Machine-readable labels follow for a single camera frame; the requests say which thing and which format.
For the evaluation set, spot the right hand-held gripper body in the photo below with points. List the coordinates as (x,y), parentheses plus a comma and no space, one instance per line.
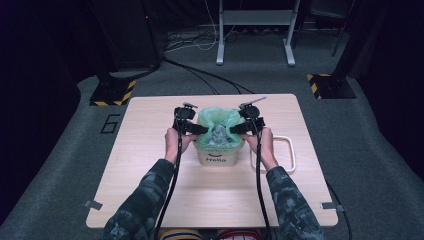
(252,116)

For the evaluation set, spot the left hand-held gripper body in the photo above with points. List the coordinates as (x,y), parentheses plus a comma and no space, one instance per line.
(183,116)

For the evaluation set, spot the green plastic trash bag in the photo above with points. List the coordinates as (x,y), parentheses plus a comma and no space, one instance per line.
(213,116)

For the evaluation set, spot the cream trash bin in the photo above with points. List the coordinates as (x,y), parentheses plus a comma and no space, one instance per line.
(218,156)

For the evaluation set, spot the person's left hand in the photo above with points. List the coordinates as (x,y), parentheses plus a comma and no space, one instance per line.
(173,145)

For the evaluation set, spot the person's right hand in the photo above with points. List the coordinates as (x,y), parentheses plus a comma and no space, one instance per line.
(265,150)

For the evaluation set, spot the crumpled grey paper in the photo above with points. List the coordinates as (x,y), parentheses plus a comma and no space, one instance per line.
(220,135)

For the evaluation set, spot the black stand base yellow stripes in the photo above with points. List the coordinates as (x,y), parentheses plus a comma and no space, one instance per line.
(331,86)
(111,91)

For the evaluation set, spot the black cabinet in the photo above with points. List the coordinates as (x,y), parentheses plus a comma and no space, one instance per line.
(130,33)

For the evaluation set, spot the red and white shoe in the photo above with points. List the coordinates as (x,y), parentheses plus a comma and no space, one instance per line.
(240,234)

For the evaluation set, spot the yellow striped shoe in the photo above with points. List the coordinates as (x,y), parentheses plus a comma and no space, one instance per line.
(181,234)

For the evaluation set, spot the grey tape strip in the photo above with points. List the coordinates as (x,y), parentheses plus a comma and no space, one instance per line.
(93,204)
(331,206)

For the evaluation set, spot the black stand pole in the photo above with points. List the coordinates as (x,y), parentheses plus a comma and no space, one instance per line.
(353,36)

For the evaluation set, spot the white metal desk frame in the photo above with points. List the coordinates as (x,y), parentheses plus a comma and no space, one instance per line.
(256,16)

